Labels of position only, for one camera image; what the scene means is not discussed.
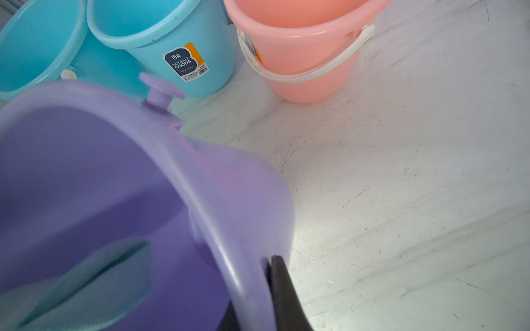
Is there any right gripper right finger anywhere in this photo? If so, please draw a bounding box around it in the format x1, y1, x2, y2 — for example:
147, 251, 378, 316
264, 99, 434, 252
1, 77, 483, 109
269, 255, 313, 331

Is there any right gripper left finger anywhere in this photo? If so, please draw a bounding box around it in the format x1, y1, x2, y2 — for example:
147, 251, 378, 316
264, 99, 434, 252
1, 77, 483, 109
216, 303, 241, 331

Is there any mint green microfiber cloth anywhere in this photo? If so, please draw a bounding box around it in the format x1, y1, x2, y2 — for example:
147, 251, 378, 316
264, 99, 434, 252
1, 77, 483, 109
1, 239, 153, 330

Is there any purple plastic bucket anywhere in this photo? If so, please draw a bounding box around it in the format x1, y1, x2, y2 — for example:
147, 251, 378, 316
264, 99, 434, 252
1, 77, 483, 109
1, 74, 295, 330

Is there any pink plastic bucket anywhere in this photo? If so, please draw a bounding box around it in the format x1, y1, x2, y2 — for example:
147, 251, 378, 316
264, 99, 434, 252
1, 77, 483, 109
224, 0, 391, 103

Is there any teal plastic bucket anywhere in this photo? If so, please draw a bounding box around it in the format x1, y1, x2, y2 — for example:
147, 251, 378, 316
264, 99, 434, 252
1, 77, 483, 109
87, 0, 236, 97
1, 1, 148, 102

